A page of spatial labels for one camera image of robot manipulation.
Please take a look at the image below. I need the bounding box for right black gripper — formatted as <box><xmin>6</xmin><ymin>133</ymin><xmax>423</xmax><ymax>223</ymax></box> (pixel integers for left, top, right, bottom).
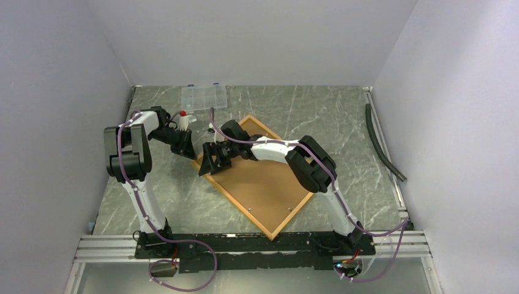
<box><xmin>198</xmin><ymin>142</ymin><xmax>239</xmax><ymax>177</ymax></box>

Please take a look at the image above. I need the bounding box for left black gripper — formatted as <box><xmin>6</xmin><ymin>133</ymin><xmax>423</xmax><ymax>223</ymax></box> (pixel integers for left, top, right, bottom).
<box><xmin>149</xmin><ymin>127</ymin><xmax>198</xmax><ymax>160</ymax></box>

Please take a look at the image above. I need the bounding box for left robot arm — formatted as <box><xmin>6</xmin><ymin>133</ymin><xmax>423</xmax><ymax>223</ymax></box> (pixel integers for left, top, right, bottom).
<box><xmin>103</xmin><ymin>107</ymin><xmax>196</xmax><ymax>257</ymax></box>

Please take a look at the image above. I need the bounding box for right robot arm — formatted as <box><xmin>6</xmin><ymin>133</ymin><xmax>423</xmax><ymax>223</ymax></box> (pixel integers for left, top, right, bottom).
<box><xmin>198</xmin><ymin>120</ymin><xmax>363</xmax><ymax>254</ymax></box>

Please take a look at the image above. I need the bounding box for clear plastic organizer box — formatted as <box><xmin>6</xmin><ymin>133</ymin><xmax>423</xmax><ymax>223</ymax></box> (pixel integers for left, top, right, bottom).
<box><xmin>181</xmin><ymin>83</ymin><xmax>228</xmax><ymax>112</ymax></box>

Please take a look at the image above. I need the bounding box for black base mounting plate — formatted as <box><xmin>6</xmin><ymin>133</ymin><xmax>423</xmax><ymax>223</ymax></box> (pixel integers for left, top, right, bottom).
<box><xmin>133</xmin><ymin>231</ymin><xmax>376</xmax><ymax>273</ymax></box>

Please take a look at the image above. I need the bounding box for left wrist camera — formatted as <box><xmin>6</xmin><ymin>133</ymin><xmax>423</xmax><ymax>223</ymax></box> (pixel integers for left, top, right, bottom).
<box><xmin>177</xmin><ymin>110</ymin><xmax>197</xmax><ymax>131</ymax></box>

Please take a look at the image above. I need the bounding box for black corrugated hose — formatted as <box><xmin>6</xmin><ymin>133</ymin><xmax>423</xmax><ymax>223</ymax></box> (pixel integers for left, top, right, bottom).
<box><xmin>365</xmin><ymin>103</ymin><xmax>408</xmax><ymax>182</ymax></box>

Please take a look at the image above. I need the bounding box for aluminium rail frame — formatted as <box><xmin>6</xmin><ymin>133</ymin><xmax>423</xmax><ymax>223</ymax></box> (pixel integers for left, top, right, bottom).
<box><xmin>67</xmin><ymin>230</ymin><xmax>443</xmax><ymax>293</ymax></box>

